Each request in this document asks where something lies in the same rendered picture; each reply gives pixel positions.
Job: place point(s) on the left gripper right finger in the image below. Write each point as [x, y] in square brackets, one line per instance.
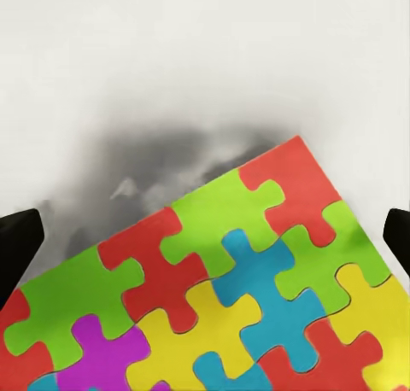
[397, 235]

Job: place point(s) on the desk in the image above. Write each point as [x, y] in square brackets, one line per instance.
[112, 109]

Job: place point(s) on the jigsaw puzzle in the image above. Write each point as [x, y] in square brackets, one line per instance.
[261, 280]

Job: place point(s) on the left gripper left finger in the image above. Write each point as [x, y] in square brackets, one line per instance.
[21, 235]

